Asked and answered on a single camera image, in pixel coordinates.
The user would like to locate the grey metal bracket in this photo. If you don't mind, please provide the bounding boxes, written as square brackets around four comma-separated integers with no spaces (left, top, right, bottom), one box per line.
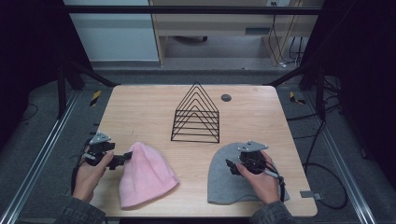
[299,189,323,201]

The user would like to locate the yellow black striped tape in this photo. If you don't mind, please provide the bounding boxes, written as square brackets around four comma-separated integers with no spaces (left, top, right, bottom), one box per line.
[289,91,306,105]
[90,90,103,107]

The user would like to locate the hanging black cables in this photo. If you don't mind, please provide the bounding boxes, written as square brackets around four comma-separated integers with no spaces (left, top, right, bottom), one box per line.
[268,1,305,68]

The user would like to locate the pink knit beanie hat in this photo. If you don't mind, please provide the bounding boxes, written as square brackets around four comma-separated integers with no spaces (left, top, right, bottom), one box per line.
[118,141,180,210]

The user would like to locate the black curtain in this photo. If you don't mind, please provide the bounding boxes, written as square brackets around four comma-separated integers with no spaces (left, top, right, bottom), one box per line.
[0,0,93,150]
[300,0,396,190]

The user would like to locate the black floor cable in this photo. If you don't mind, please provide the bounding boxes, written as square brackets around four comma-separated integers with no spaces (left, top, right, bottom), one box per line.
[302,119,349,210]

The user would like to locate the black metal stand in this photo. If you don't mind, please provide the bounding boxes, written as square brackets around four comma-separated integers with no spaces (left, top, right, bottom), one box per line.
[56,59,119,119]
[268,61,327,121]

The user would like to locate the light wooden background desk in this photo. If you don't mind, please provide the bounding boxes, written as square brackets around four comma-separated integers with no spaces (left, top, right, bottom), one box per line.
[148,0,325,67]

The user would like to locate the white cabinet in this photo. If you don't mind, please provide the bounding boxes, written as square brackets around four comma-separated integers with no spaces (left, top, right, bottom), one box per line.
[63,0,161,63]

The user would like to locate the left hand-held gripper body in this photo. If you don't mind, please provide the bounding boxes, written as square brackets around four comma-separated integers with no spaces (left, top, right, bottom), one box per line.
[83,132,117,167]

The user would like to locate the left hand-held gripper cable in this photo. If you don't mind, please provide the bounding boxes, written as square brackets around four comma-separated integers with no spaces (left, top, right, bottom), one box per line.
[70,145,92,196]

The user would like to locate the black wire triangular rack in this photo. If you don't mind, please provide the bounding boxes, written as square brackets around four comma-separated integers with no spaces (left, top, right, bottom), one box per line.
[170,81,221,145]

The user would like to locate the right hand-held gripper cable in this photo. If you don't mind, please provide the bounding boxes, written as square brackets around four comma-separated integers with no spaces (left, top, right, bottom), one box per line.
[263,167,287,203]

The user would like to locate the person's left hand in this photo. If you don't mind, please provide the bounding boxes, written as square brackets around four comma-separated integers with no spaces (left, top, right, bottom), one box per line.
[72,150,115,203]

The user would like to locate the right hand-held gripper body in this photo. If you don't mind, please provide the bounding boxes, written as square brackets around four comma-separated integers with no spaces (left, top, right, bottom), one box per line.
[237,140,270,175]

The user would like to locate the person's right hand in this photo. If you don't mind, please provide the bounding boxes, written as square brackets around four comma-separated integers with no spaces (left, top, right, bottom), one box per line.
[235,150,281,205]

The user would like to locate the aluminium floor rail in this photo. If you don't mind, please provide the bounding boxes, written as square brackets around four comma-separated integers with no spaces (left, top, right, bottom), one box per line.
[0,91,80,224]
[303,91,378,224]

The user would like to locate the hand-held gripper cable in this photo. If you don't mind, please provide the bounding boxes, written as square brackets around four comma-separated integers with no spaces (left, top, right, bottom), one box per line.
[70,145,92,196]
[263,167,287,203]

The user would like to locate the grey knit beanie hat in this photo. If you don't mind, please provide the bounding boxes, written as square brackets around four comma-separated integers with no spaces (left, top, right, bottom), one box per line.
[206,142,290,205]

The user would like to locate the black metal crossbar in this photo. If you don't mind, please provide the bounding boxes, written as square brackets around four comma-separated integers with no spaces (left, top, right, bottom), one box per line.
[63,5,323,15]

